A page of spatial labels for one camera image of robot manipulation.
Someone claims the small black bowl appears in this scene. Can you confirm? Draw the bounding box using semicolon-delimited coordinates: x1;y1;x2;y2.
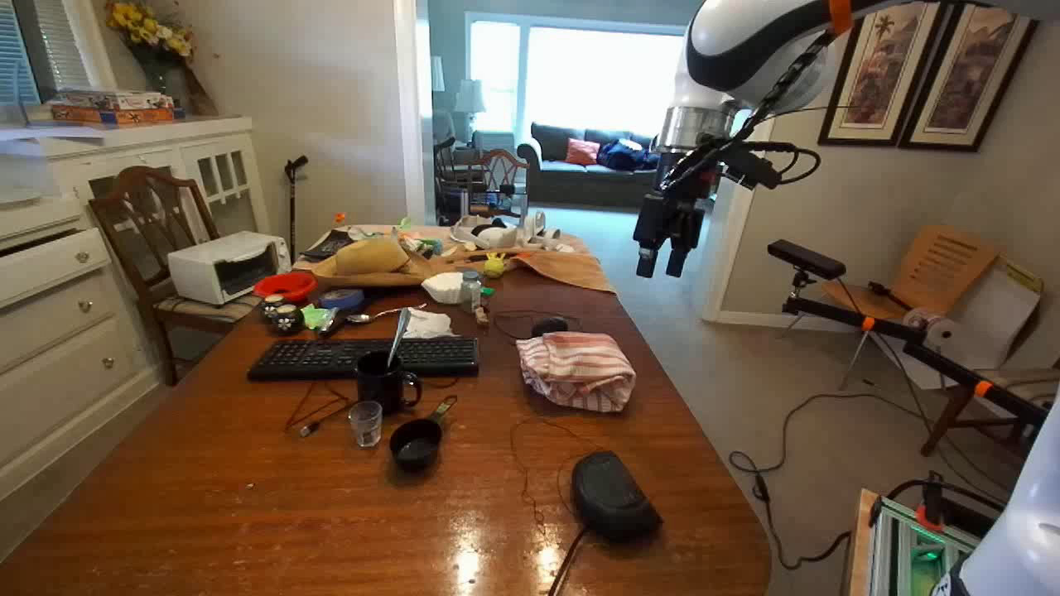
390;417;442;473

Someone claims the dark sofa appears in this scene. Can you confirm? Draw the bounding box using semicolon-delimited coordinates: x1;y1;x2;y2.
517;122;657;208

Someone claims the framed picture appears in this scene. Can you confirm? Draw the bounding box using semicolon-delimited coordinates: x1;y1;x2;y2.
902;4;1038;153
822;4;941;144

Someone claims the wooden folding chair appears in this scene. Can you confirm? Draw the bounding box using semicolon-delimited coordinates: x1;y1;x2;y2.
822;224;998;322

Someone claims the white sideboard cabinet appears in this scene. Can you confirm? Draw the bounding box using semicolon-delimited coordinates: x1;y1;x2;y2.
0;118;267;497

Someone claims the wooden dining chair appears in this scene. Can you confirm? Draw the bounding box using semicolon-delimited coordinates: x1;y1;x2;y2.
88;164;256;385

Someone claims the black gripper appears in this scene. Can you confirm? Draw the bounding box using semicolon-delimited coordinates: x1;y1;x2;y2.
631;139;782;279

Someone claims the small clear glass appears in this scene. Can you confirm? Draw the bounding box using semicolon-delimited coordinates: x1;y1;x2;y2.
346;401;383;451

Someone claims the black mug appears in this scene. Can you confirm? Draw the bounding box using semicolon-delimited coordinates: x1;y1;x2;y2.
354;350;421;414

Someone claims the yellow flowers vase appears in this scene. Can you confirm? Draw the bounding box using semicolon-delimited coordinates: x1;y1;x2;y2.
106;0;195;116

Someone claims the white printer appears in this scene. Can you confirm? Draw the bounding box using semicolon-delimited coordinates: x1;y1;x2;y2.
167;231;292;305

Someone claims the black computer keyboard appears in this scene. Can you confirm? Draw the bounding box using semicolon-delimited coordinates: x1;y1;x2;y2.
249;339;480;379

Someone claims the red bowl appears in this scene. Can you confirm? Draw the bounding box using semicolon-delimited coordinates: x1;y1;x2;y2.
256;269;319;305

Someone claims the clear plastic bottle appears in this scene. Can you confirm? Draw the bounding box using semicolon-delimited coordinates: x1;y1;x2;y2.
461;272;483;315

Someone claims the red striped folded cloth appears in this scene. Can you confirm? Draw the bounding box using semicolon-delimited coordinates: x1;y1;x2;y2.
517;332;634;414

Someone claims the framed picture right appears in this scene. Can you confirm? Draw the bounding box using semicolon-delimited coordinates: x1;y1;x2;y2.
902;4;1038;153

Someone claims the framed picture left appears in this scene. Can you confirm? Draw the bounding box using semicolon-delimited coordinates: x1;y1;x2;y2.
822;4;941;144

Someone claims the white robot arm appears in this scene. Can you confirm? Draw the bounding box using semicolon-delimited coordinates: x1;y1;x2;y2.
631;0;1060;279

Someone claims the black alarm clock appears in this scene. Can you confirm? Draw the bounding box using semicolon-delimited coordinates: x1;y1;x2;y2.
568;451;661;543

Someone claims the yellow green ball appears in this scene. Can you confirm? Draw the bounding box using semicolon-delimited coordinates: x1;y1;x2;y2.
480;254;508;279

